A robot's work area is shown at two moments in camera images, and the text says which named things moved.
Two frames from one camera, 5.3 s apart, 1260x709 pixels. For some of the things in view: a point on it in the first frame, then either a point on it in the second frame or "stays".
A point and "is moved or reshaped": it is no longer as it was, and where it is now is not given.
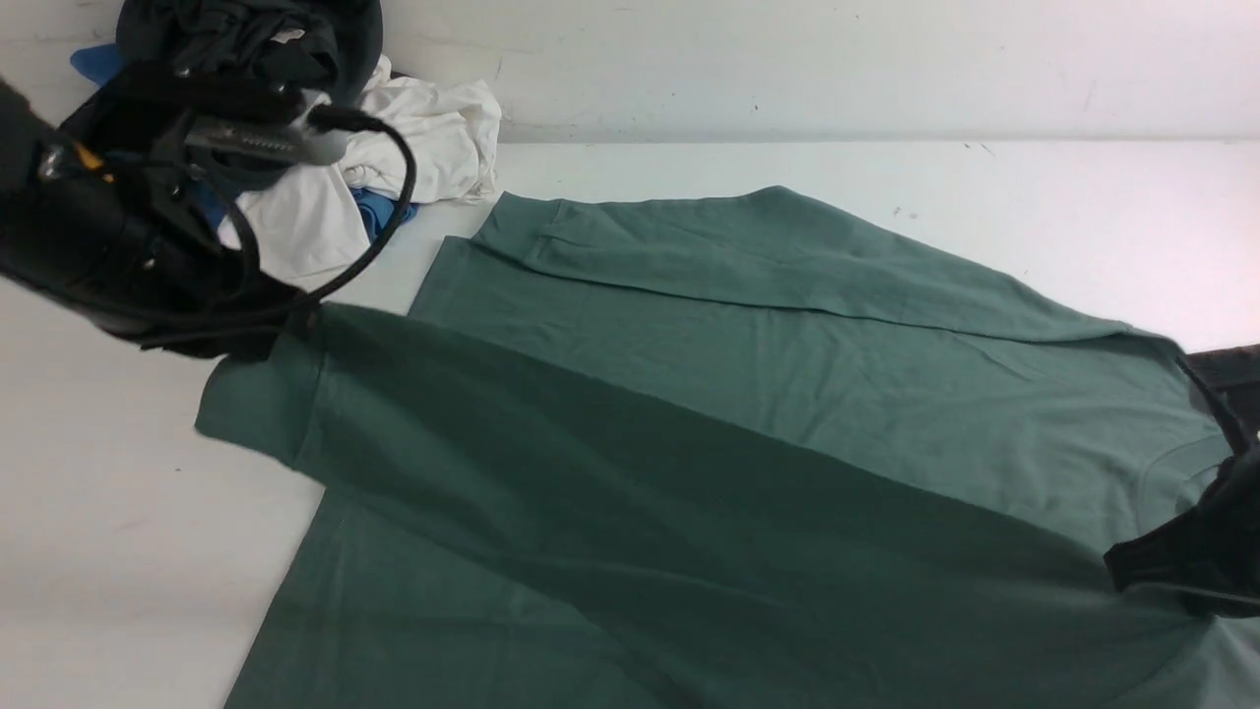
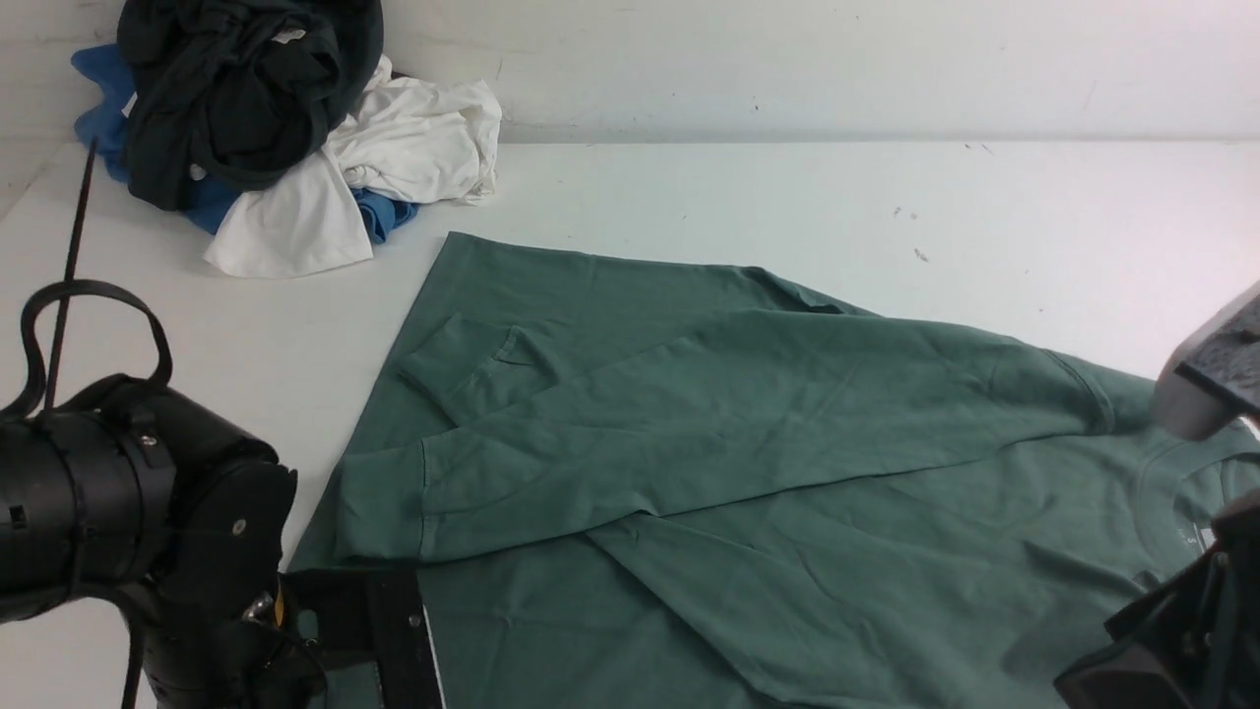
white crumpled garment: (437, 143) stays
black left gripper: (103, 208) -> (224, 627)
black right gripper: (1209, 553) -> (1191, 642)
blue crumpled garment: (378, 211) stays
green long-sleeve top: (700, 448) is moved or reshaped
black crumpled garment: (329, 45) stays
